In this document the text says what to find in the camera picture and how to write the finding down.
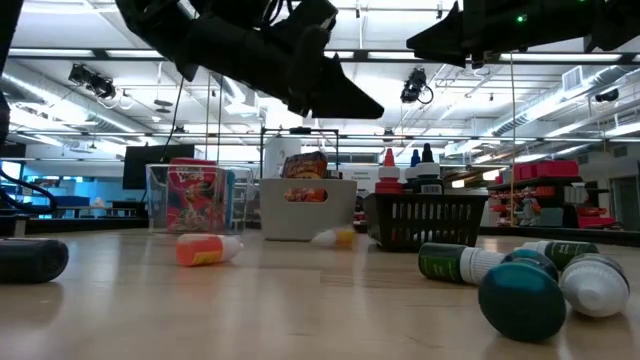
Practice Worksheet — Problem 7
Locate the black curved hose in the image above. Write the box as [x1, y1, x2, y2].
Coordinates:
[0, 172, 60, 219]

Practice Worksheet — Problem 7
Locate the white column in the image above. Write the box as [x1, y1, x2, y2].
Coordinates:
[263, 135, 304, 180]

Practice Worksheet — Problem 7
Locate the silver ceiling duct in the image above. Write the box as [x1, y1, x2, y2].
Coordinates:
[492, 64, 640, 139]
[0, 69, 146, 135]

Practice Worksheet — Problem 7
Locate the teal dropper bottle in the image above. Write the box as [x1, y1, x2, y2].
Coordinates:
[478, 248, 569, 344]

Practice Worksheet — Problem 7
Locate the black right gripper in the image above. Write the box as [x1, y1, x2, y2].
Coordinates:
[405, 0, 591, 66]

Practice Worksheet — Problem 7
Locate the hanging black camera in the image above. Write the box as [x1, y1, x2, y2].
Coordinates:
[399, 67, 434, 105]

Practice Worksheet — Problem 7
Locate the red ink bottle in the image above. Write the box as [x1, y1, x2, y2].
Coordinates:
[374, 147, 403, 195]

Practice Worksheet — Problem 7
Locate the white cap dropper bottle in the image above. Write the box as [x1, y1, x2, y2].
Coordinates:
[559, 252, 631, 319]

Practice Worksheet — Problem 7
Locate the purple dropper bottle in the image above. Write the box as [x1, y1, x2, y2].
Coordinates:
[0, 237, 70, 285]

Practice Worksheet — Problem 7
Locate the shelf with red bins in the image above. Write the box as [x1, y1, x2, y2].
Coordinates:
[487, 158, 619, 230]

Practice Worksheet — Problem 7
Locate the red Froot Loops box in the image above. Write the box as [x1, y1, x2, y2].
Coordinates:
[165, 157, 227, 234]

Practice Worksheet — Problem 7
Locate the black monitor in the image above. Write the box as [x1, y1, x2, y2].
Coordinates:
[122, 144, 196, 191]

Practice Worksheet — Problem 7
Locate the dark green dropper bottle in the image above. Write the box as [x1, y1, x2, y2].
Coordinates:
[418, 242, 506, 286]
[514, 239, 599, 271]

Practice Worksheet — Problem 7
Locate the light grey plastic bin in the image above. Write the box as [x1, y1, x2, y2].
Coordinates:
[258, 177, 359, 242]

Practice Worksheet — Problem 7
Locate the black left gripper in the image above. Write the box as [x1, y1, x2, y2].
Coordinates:
[194, 0, 385, 120]

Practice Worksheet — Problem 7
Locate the blue ink bottle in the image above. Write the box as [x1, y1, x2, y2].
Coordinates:
[403, 148, 422, 182]

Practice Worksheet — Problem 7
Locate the black mesh basket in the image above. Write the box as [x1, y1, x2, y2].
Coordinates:
[363, 193, 490, 253]

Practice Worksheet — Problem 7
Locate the black ink bottle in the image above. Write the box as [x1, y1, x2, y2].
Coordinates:
[415, 143, 445, 195]

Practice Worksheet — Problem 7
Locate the clear plastic bin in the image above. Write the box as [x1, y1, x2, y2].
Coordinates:
[145, 163, 270, 236]

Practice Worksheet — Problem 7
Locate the orange dropper bottle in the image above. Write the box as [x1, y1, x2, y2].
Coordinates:
[310, 225, 357, 250]
[175, 233, 245, 268]

